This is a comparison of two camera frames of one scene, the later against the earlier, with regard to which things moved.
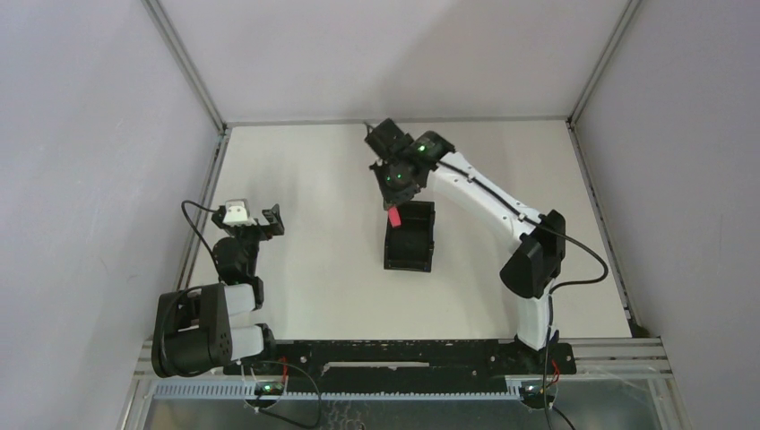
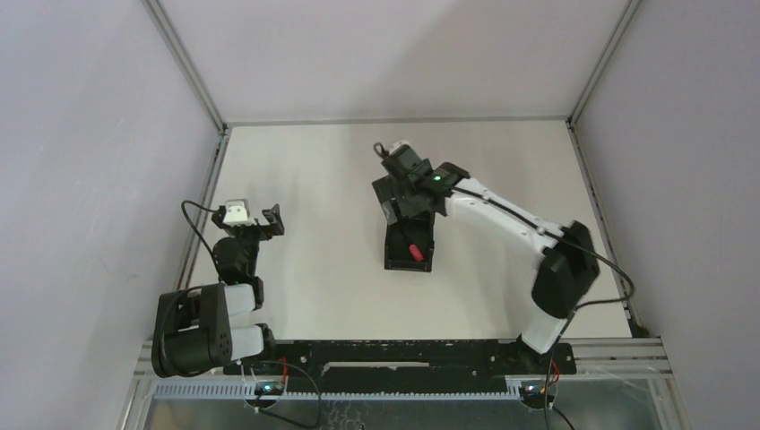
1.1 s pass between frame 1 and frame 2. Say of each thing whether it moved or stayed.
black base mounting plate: stayed
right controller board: stayed
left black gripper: stayed
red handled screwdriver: moved
